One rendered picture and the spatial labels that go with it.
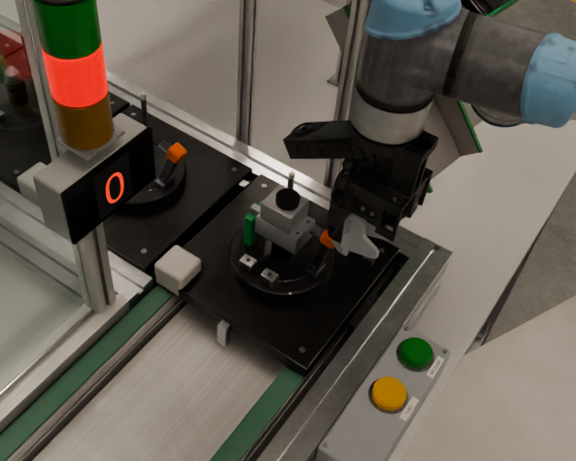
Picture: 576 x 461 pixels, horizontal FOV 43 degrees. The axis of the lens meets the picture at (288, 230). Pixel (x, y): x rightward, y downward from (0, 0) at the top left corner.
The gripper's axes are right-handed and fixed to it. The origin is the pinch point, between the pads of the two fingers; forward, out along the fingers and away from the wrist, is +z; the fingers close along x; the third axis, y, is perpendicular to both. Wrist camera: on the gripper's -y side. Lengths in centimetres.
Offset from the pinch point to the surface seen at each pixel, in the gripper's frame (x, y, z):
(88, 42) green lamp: -19.4, -17.4, -30.8
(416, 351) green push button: -1.7, 13.3, 9.4
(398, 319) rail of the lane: 1.9, 9.0, 10.6
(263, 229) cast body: -2.2, -10.0, 2.4
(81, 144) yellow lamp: -21.0, -18.5, -20.2
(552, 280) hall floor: 114, 24, 107
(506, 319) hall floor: 91, 18, 107
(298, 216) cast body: -0.4, -6.2, -1.0
